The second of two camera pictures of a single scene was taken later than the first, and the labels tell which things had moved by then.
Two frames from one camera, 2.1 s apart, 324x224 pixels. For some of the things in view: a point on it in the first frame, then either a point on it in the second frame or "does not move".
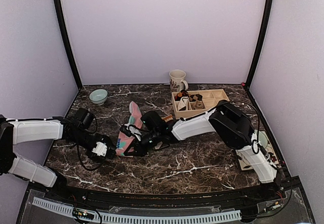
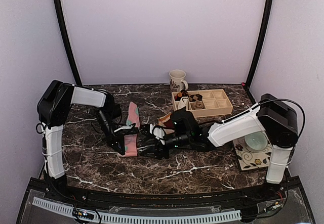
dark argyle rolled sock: (194, 97) does not move
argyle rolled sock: (183, 93) does not move
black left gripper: (104, 139) -> (115, 137)
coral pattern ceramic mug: (176, 77) does not move
